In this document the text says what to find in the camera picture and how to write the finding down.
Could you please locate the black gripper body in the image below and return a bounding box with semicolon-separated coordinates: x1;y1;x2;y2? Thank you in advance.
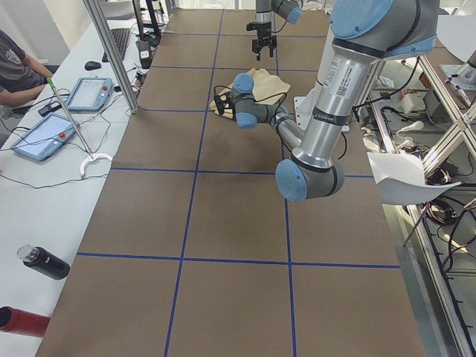
255;22;274;49

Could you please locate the beige long-sleeve printed shirt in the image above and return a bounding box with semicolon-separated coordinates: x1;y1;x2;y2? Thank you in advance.
209;68;291;120

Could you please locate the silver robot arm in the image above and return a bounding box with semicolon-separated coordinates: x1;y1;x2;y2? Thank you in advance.
246;0;303;61
228;1;440;201

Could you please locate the black keyboard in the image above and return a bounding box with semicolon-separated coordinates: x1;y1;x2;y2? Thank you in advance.
110;28;131;60

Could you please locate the black computer mouse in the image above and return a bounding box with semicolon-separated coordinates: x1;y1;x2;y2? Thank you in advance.
84;61;102;71

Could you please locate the blue teach pendant far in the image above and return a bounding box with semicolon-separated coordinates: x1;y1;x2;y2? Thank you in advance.
66;77;114;112

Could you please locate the blue teach pendant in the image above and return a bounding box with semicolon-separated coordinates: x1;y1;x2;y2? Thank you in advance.
66;77;114;112
10;113;75;161

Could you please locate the white reacher grabber stick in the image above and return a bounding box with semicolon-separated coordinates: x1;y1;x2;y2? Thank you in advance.
47;77;112;179

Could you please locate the blue teach pendant near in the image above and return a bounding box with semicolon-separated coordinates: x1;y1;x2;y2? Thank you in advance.
10;113;75;161

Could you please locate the seated person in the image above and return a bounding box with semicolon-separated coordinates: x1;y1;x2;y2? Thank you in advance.
1;31;54;109

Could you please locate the black water bottle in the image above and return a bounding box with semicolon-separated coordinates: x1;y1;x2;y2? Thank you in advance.
16;245;70;280

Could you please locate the red cylinder bottle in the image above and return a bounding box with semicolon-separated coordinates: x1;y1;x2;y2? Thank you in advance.
1;306;50;338

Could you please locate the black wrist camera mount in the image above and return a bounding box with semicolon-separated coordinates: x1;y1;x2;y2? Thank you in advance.
213;93;234;118
246;22;257;31

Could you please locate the aluminium frame post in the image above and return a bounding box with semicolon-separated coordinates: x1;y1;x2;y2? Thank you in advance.
83;0;139;114

